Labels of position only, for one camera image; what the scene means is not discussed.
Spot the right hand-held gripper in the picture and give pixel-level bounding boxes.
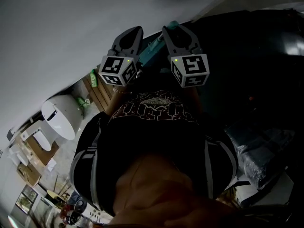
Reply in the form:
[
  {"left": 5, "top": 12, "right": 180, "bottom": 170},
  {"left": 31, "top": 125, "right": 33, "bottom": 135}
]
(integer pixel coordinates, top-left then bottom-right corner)
[{"left": 161, "top": 23, "right": 210, "bottom": 88}]

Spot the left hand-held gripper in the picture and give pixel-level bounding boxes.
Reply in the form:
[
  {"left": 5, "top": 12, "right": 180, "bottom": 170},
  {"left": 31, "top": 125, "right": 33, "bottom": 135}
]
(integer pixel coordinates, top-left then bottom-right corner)
[{"left": 97, "top": 26, "right": 144, "bottom": 87}]

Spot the teal mop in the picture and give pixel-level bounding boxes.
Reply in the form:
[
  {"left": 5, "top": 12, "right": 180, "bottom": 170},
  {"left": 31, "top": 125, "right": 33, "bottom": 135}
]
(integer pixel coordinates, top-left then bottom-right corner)
[{"left": 138, "top": 20, "right": 181, "bottom": 74}]

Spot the person's left forearm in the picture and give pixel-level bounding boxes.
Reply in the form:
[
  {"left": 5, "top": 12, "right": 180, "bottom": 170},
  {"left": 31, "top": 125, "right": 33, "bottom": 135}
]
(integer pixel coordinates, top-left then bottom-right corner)
[{"left": 104, "top": 86, "right": 133, "bottom": 116}]

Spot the person's right forearm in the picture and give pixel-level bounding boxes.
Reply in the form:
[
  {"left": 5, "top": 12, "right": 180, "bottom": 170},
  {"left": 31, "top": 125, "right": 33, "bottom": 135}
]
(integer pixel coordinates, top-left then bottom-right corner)
[{"left": 184, "top": 86, "right": 202, "bottom": 114}]

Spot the wooden slat platform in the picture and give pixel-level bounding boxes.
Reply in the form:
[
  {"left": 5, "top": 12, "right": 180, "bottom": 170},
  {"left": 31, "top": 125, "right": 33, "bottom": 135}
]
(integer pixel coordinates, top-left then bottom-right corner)
[{"left": 82, "top": 64, "right": 114, "bottom": 114}]

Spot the green spray bottle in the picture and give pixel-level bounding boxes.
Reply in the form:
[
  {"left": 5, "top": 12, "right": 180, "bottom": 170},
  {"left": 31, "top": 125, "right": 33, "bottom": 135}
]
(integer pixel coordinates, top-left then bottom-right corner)
[{"left": 76, "top": 96, "right": 91, "bottom": 110}]

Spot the person's black printed shirt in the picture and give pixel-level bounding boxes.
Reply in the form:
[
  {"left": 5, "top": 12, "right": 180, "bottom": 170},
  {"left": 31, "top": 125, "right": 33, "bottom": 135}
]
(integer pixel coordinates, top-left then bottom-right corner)
[{"left": 71, "top": 90, "right": 239, "bottom": 217}]

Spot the white oval toilet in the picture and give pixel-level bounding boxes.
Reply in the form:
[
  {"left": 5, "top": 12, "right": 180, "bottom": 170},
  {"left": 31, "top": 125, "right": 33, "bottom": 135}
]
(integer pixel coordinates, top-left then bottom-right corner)
[{"left": 41, "top": 94, "right": 84, "bottom": 141}]

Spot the white toilet with seat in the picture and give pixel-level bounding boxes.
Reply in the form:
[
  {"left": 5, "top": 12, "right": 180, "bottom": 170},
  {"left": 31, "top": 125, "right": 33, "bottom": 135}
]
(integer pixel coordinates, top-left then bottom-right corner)
[{"left": 20, "top": 121, "right": 59, "bottom": 152}]

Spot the plastic-wrapped dark bundle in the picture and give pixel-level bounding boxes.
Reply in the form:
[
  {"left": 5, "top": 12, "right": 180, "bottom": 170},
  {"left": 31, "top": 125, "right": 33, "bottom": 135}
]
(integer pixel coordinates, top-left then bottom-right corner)
[{"left": 225, "top": 124, "right": 296, "bottom": 190}]

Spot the brown cardboard sheet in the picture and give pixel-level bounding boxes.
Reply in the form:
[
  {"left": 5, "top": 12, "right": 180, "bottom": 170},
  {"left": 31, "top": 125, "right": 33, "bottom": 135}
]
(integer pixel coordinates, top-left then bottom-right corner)
[{"left": 23, "top": 136, "right": 60, "bottom": 167}]

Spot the person's neck and chin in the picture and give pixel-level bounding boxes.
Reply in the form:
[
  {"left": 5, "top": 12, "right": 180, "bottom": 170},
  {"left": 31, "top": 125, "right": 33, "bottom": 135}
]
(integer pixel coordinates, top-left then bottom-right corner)
[{"left": 111, "top": 153, "right": 238, "bottom": 228}]

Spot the brown cardboard box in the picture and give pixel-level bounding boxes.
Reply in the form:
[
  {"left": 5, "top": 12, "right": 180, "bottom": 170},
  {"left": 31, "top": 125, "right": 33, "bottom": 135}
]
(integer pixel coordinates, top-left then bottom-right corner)
[{"left": 16, "top": 163, "right": 42, "bottom": 188}]

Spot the round wooden stool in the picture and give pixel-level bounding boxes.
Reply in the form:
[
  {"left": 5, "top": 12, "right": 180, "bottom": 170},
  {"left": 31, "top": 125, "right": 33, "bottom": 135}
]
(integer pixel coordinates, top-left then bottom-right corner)
[{"left": 46, "top": 190, "right": 64, "bottom": 209}]

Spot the clutter of tools and bottles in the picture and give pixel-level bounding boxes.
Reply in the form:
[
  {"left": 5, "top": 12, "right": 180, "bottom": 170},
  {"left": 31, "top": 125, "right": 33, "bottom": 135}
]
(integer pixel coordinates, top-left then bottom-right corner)
[{"left": 59, "top": 190, "right": 88, "bottom": 227}]

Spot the white table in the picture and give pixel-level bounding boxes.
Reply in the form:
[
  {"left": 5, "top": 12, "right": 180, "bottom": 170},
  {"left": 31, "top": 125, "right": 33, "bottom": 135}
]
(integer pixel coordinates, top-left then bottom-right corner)
[{"left": 78, "top": 203, "right": 114, "bottom": 225}]

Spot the beaded bracelet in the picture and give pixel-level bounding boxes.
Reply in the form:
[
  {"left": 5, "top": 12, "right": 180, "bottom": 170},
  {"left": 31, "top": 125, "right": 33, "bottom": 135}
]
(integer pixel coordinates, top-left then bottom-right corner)
[{"left": 112, "top": 87, "right": 133, "bottom": 95}]

